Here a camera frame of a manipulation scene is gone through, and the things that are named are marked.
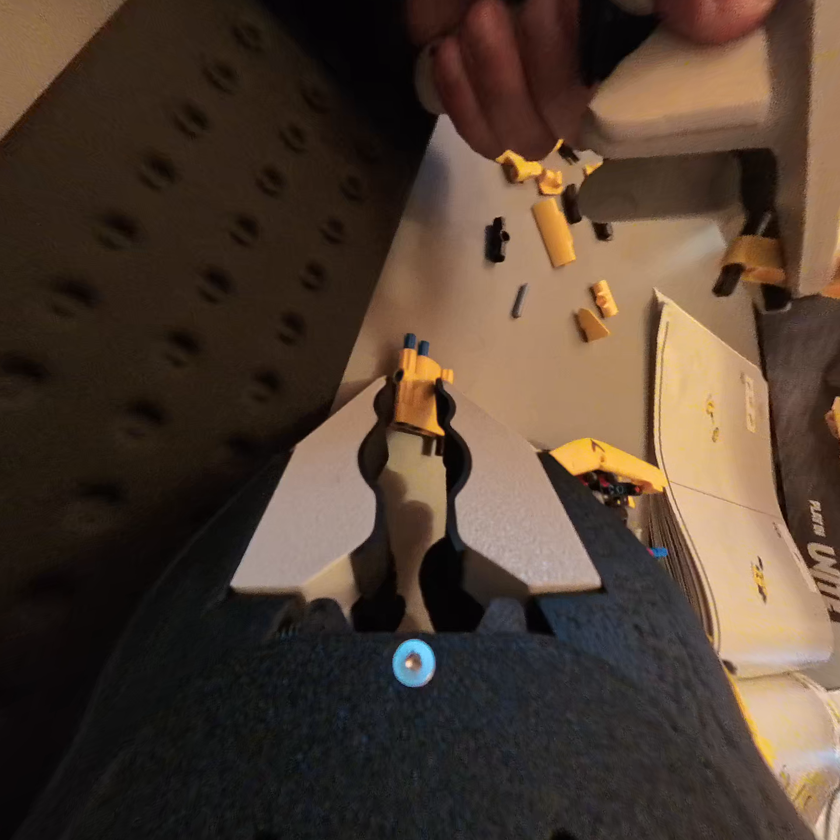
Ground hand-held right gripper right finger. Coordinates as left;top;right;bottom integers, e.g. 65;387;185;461
420;379;602;632

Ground yellow brick with blue pins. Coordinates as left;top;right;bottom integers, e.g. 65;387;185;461
392;333;455;457

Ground yellow toy brick car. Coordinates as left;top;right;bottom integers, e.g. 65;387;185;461
548;438;672;560

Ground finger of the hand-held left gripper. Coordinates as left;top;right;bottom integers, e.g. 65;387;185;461
768;0;840;298

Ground loose yellow brick panels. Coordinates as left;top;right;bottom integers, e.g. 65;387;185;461
495;139;621;343

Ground loose black bricks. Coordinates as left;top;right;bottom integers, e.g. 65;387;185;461
484;141;614;263

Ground white instruction booklet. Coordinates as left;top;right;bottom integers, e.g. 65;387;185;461
646;289;840;840

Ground person's left hand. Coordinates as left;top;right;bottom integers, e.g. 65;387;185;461
407;0;778;161

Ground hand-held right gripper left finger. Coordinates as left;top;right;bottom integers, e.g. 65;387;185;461
230;375;404;632

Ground toy car set box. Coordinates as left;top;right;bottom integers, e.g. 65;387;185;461
755;295;840;624

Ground grey desk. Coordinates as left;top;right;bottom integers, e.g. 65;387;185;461
328;112;788;460

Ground dark perforated panel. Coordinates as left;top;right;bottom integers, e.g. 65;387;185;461
0;0;441;840

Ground yellow connector brick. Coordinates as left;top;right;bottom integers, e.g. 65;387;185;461
712;233;788;298

